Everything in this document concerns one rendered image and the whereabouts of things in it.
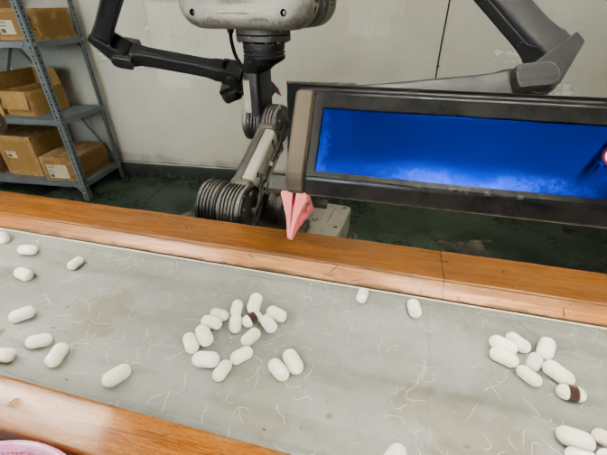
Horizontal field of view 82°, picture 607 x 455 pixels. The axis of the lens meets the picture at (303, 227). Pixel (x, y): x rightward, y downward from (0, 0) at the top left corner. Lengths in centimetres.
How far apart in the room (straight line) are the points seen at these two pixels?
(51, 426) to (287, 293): 35
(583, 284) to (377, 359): 39
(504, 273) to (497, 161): 46
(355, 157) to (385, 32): 213
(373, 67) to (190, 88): 123
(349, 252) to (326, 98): 44
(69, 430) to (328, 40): 221
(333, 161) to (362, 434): 33
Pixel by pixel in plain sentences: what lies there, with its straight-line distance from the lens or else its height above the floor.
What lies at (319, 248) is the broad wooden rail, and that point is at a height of 76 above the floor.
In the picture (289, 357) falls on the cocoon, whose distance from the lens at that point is 50.
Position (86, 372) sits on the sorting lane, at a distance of 59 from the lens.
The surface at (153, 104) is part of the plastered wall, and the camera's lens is 284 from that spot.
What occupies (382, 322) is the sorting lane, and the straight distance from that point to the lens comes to 58.
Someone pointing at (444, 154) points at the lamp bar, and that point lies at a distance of 26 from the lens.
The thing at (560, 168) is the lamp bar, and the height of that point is 107.
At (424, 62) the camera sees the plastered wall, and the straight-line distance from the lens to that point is 240.
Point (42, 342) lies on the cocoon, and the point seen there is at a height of 75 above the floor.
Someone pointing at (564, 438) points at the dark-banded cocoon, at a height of 75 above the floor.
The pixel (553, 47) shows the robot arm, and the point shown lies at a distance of 80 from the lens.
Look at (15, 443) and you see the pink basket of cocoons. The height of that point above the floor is 77.
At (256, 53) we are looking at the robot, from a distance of 99.
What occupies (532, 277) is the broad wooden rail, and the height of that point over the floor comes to 76.
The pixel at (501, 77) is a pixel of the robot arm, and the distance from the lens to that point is 74.
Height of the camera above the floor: 116
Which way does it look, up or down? 32 degrees down
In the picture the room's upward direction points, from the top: straight up
